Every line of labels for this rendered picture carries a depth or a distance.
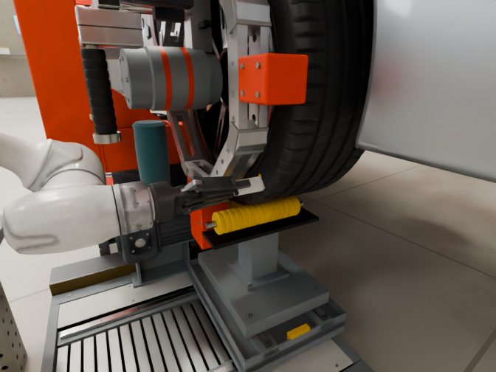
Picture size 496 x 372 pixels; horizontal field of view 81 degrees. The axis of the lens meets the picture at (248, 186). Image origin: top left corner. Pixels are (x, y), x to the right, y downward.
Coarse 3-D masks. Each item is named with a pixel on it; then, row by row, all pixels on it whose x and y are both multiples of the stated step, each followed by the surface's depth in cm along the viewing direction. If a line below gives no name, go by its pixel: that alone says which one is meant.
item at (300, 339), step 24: (192, 264) 116; (216, 312) 90; (312, 312) 90; (336, 312) 93; (240, 336) 84; (264, 336) 80; (288, 336) 81; (312, 336) 85; (240, 360) 77; (264, 360) 78
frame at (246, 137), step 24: (240, 0) 44; (264, 0) 47; (168, 24) 81; (240, 24) 45; (264, 24) 47; (240, 48) 46; (264, 48) 48; (168, 120) 94; (240, 120) 50; (264, 120) 53; (192, 144) 91; (240, 144) 52; (264, 144) 54; (192, 168) 80; (216, 168) 63; (240, 168) 62
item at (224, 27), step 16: (224, 16) 71; (224, 32) 72; (272, 32) 51; (224, 48) 73; (272, 48) 52; (224, 64) 79; (224, 80) 81; (224, 96) 81; (208, 112) 92; (224, 112) 80; (272, 112) 56; (208, 128) 95; (224, 128) 84; (208, 144) 92; (256, 160) 64
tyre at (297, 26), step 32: (288, 0) 46; (320, 0) 47; (352, 0) 50; (288, 32) 47; (320, 32) 46; (352, 32) 50; (320, 64) 48; (352, 64) 51; (320, 96) 50; (352, 96) 53; (288, 128) 52; (320, 128) 53; (352, 128) 57; (288, 160) 55; (320, 160) 60; (352, 160) 65; (256, 192) 66; (288, 192) 67
